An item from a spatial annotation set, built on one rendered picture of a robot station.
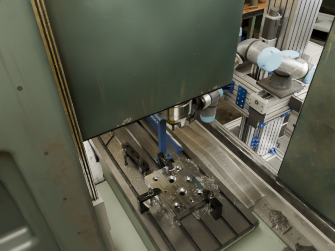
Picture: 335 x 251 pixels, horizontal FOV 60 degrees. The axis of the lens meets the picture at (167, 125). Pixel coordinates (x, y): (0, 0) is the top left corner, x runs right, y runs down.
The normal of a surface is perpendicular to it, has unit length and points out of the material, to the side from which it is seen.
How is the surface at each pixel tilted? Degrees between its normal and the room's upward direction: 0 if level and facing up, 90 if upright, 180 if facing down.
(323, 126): 90
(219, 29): 90
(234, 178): 8
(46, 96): 90
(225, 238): 0
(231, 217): 0
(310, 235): 17
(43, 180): 90
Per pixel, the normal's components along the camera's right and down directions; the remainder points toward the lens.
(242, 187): 0.07, -0.68
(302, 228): -0.26, -0.62
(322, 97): -0.85, 0.35
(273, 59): 0.39, 0.55
